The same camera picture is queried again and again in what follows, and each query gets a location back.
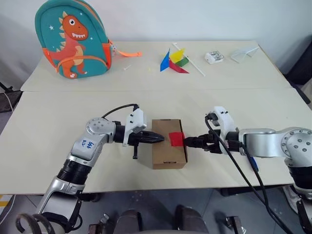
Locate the black stand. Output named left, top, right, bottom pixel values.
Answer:
left=0, top=81, right=23, bottom=113

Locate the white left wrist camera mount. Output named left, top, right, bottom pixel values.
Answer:
left=122, top=108, right=148, bottom=147

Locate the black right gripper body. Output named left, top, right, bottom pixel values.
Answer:
left=199, top=130, right=230, bottom=155

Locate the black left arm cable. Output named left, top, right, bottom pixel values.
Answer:
left=101, top=104, right=140, bottom=119

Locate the clear plastic wrapper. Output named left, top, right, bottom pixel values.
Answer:
left=230, top=46, right=259, bottom=64

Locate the brown cardboard box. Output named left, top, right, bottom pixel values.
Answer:
left=151, top=118, right=188, bottom=170

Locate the colourful pinwheel with white stick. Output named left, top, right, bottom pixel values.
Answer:
left=159, top=42, right=206, bottom=78

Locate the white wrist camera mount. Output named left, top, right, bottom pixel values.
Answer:
left=122, top=108, right=148, bottom=147
left=206, top=106, right=241, bottom=156

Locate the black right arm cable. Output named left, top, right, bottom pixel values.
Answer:
left=205, top=114, right=294, bottom=234

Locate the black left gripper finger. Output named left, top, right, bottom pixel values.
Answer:
left=143, top=137, right=166, bottom=145
left=143, top=130, right=165, bottom=139

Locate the dark rounded shape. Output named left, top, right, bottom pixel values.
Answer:
left=115, top=209, right=143, bottom=234
left=175, top=204, right=208, bottom=234

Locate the teal dinosaur backpack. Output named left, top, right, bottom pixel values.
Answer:
left=34, top=0, right=143, bottom=79

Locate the black table caster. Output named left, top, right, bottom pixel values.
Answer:
left=79, top=192, right=102, bottom=203

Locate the small white plastic case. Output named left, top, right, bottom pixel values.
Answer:
left=204, top=50, right=225, bottom=65

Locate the metal floor bracket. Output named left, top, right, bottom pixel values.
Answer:
left=225, top=215, right=245, bottom=234
left=88, top=213, right=110, bottom=234

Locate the red tape patch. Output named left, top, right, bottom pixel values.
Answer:
left=168, top=132, right=185, bottom=148

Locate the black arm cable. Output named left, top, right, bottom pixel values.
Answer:
left=101, top=104, right=140, bottom=119
left=205, top=114, right=294, bottom=234

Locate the dark looped cable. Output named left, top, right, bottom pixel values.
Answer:
left=15, top=213, right=57, bottom=234

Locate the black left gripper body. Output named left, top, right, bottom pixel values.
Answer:
left=126, top=131, right=147, bottom=159

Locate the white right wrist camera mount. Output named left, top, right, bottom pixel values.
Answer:
left=206, top=106, right=241, bottom=156

